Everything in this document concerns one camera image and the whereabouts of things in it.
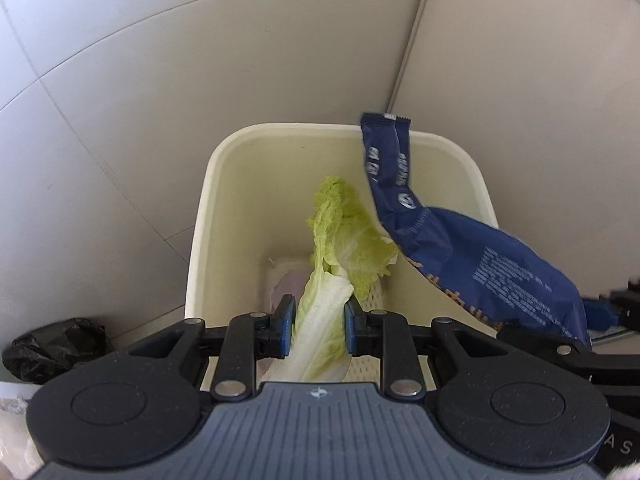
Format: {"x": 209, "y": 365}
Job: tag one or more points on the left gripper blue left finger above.
{"x": 247, "y": 339}

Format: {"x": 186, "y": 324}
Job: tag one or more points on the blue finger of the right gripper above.
{"x": 600, "y": 314}

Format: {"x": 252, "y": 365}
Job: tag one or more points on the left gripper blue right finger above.
{"x": 386, "y": 336}

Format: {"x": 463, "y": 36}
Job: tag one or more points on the purple plastic wrapper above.
{"x": 292, "y": 283}

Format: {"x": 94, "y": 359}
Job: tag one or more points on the green cabbage leaf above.
{"x": 350, "y": 257}

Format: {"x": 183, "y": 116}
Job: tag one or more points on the dark blue snack bag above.
{"x": 489, "y": 273}

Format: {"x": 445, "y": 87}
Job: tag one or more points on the white foam net sleeve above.
{"x": 359, "y": 333}

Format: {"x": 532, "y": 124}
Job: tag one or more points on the cream plastic trash bin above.
{"x": 258, "y": 192}

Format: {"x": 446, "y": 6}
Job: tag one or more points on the black plastic bag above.
{"x": 53, "y": 350}

